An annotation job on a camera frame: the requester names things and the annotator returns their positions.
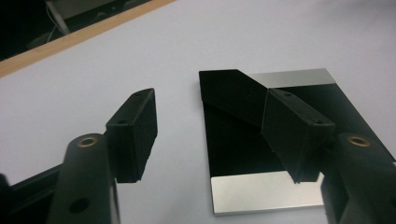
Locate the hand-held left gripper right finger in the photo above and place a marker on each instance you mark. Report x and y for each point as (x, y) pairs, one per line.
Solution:
(295, 130)

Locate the wooden table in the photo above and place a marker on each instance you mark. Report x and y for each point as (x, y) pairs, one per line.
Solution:
(77, 35)

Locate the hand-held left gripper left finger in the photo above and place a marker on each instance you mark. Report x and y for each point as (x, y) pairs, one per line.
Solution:
(130, 146)

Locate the large white paper sheet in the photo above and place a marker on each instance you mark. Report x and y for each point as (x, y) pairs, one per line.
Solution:
(186, 40)

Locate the grey metal stand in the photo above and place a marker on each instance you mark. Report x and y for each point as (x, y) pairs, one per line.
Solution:
(59, 18)

